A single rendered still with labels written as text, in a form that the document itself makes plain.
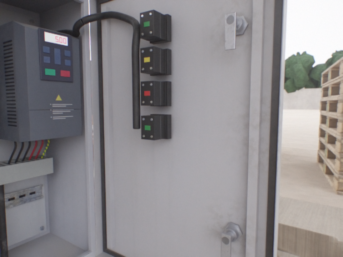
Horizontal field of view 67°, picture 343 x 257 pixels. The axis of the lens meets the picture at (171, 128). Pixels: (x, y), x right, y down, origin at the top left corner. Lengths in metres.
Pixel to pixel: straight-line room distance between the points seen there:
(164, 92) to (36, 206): 0.48
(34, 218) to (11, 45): 0.44
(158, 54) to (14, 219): 0.54
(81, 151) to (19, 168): 0.14
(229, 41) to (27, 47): 0.36
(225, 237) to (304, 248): 1.26
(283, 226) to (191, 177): 1.22
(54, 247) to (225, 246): 0.47
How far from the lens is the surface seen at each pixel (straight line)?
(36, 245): 0.80
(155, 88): 0.44
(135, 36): 0.48
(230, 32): 0.41
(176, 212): 0.52
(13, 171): 0.67
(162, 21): 0.48
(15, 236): 0.79
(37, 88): 0.56
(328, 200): 2.16
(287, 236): 1.68
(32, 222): 0.80
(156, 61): 0.45
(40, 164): 0.69
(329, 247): 1.66
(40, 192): 0.78
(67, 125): 0.59
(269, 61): 0.42
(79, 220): 0.72
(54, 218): 0.82
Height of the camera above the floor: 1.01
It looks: 5 degrees down
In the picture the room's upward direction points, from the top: straight up
